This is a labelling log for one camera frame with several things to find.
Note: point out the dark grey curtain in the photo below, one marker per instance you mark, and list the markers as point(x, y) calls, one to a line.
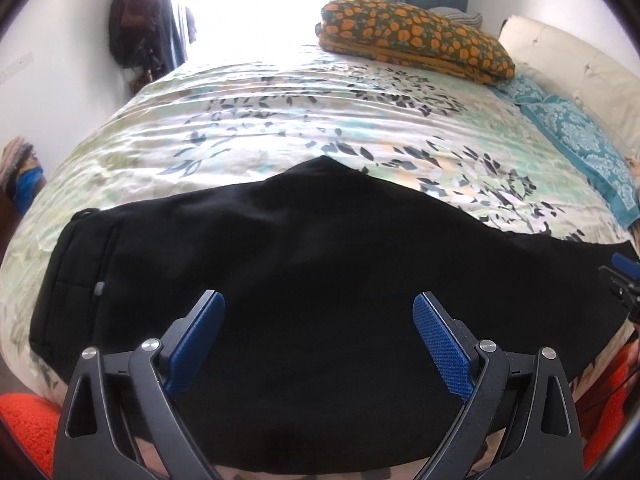
point(175, 10)

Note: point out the cream padded headboard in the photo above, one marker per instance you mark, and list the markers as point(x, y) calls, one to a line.
point(575, 55)

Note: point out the pile of colourful clothes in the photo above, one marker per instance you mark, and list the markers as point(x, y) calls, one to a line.
point(25, 175)

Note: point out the grey knitted cloth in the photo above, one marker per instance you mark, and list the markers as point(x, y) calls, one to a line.
point(457, 15)

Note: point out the floral sheet bed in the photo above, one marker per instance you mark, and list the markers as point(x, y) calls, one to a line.
point(300, 100)

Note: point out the large teal patterned pillow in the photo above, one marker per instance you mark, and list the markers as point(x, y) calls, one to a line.
point(580, 145)

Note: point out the small teal patterned pillow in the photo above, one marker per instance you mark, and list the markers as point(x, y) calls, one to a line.
point(520, 91)

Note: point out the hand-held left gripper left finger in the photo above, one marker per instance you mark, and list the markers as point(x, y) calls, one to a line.
point(192, 345)

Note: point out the dark hanging clothes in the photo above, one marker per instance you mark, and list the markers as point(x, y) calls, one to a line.
point(132, 25)

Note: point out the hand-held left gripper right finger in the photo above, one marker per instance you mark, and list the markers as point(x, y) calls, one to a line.
point(442, 345)

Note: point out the orange floral folded blanket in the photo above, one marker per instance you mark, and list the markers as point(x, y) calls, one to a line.
point(415, 35)

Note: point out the bright window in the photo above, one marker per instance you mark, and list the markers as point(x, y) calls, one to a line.
point(260, 0)

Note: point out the black pants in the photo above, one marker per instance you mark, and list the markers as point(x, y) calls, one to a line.
point(300, 260)

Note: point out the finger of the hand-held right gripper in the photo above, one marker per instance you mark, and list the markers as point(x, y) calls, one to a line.
point(627, 264)

